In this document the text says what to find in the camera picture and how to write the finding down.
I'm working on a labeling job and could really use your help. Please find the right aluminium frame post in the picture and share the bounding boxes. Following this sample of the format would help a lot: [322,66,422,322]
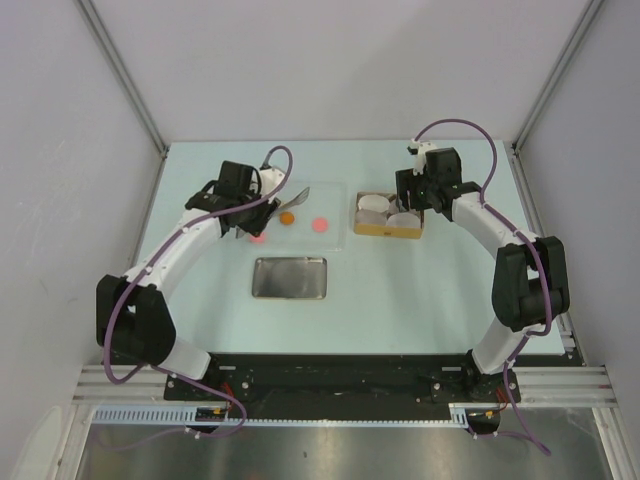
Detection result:
[511,0,607,153]

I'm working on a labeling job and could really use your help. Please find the clear plastic tray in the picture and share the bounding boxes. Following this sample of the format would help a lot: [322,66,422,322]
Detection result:
[243,181,348,251]

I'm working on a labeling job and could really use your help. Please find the purple cable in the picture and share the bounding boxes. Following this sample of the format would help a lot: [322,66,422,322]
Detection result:
[102,144,294,386]
[412,118,556,456]

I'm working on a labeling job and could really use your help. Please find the pink sandwich cookie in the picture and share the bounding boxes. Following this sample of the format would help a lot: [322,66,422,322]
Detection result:
[311,217,329,233]
[250,232,268,245]

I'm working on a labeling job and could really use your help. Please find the white slotted cable duct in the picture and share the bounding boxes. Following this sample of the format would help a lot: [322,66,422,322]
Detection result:
[92,405,498,428]

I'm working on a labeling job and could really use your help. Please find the left aluminium frame post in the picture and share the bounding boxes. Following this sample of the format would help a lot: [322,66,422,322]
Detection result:
[74,0,169,159]

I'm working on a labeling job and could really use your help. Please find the aluminium rail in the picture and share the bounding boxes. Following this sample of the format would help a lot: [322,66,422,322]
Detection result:
[72,365,618,408]

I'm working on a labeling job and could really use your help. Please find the orange flower butter cookie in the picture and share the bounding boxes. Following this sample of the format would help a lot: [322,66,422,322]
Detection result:
[279,211,296,226]

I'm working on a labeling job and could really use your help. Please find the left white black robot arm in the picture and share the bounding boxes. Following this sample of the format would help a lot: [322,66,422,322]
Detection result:
[96,161,291,400]

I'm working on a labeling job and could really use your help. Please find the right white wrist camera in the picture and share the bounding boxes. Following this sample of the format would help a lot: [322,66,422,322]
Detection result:
[407,139,437,173]

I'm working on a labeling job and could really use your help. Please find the metal tongs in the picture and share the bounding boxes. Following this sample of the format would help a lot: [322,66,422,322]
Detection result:
[234,186,312,241]

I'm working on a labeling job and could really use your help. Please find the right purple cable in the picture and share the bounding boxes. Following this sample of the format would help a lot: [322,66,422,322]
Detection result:
[412,118,556,456]

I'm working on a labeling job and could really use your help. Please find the white paper cup front left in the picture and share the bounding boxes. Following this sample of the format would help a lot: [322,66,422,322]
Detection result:
[355,209,387,226]

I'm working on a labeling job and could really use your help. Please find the silver tin lid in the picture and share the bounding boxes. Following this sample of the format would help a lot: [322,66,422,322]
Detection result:
[251,257,328,300]

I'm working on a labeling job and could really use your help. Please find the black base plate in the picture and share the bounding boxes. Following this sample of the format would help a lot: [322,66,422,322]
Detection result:
[102,349,584,406]

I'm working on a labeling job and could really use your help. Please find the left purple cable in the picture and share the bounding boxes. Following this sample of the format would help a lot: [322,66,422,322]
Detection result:
[102,144,294,386]

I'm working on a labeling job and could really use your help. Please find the aluminium frame post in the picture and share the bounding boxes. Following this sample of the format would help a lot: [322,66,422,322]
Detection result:
[74,0,169,159]
[511,0,607,153]

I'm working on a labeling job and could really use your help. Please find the white paper cup back left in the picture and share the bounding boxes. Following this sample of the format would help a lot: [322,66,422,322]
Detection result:
[358,194,390,213]

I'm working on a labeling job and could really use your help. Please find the gold cookie tin box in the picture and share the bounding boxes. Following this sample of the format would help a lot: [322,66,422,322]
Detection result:
[353,192,425,240]

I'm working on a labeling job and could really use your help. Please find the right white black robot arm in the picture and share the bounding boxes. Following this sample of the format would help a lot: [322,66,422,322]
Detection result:
[395,141,570,401]

